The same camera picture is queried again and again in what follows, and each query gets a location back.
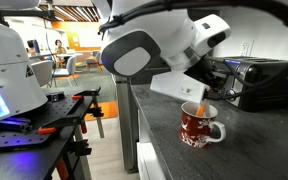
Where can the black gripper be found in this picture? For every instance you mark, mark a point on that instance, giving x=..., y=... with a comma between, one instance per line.
x=213, y=72

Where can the yellow orange marker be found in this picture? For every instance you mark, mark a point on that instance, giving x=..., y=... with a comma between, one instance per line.
x=200, y=110

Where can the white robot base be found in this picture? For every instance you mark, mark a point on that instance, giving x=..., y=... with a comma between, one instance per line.
x=20, y=91

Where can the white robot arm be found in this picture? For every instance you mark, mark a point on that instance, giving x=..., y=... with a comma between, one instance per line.
x=134, y=35

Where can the red floral mug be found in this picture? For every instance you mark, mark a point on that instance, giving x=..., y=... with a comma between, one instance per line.
x=200, y=131

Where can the white office chair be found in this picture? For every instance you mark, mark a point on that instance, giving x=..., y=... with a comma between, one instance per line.
x=68, y=71

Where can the seated person in background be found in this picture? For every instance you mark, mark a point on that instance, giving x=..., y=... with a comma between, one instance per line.
x=60, y=52

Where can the black perforated mounting board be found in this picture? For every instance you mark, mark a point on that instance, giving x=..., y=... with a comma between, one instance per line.
x=21, y=131

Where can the white wall outlet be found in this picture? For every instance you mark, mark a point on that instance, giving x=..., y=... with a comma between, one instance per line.
x=246, y=48

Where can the right orange-handled clamp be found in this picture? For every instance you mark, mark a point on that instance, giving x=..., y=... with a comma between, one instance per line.
x=84, y=93

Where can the orange-handled clamp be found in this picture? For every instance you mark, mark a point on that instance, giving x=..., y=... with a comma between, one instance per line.
x=74, y=120
x=84, y=93

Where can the left orange-handled clamp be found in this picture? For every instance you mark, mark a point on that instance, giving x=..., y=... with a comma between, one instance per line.
x=74, y=120

